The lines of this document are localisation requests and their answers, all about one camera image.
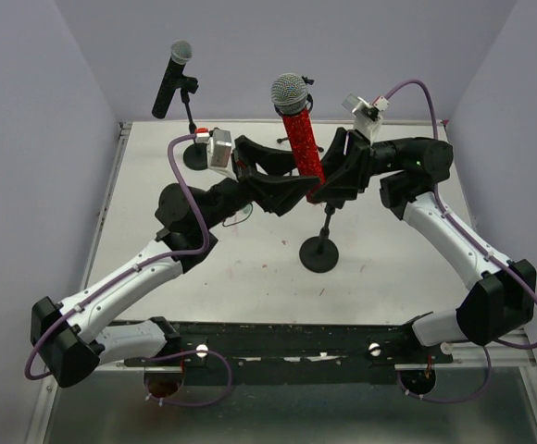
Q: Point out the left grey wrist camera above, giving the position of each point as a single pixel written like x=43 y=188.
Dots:
x=219 y=145

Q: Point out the tall black round-base stand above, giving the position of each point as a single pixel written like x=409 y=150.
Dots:
x=319 y=254

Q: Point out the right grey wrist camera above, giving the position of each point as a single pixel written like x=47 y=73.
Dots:
x=367 y=116

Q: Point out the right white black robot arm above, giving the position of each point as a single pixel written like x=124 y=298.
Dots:
x=499 y=289

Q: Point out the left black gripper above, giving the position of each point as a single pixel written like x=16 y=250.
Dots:
x=241 y=171

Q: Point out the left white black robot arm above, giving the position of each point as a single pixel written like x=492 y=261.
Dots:
x=78 y=334

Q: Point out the black microphone silver grille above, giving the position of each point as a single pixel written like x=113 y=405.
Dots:
x=181 y=53

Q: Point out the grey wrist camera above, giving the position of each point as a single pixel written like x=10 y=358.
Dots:
x=367 y=116
x=219 y=145

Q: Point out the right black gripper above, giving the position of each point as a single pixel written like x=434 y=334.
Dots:
x=356 y=163

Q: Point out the red microphone grey grille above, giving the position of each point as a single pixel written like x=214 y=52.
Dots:
x=291 y=99

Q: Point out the black mounting base plate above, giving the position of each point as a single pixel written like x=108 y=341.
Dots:
x=290 y=354

